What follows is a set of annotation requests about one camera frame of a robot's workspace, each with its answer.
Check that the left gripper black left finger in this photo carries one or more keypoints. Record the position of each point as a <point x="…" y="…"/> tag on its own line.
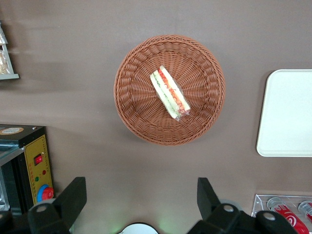
<point x="61" y="209"/>

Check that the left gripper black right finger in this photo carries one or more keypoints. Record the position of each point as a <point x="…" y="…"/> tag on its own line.
<point x="219" y="217"/>

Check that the triangle sandwich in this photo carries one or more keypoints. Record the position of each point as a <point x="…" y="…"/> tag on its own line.
<point x="168" y="92"/>

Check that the cream rectangular tray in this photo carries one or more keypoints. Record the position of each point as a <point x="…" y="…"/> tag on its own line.
<point x="287" y="112"/>

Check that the round brown wicker basket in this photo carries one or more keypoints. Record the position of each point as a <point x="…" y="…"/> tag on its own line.
<point x="136" y="109"/>

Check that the clear acrylic bottle rack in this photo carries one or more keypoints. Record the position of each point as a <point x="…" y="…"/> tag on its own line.
<point x="259" y="207"/>

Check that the steel food pan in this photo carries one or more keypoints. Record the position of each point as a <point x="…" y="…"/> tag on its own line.
<point x="3" y="190"/>

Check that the black yellow hot food machine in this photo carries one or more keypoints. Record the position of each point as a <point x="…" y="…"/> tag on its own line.
<point x="36" y="151"/>

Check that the grey snack rack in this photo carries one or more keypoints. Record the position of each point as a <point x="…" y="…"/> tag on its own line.
<point x="9" y="77"/>

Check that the clear bag of crackers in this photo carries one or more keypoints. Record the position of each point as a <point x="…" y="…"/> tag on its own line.
<point x="3" y="63"/>
<point x="2" y="36"/>

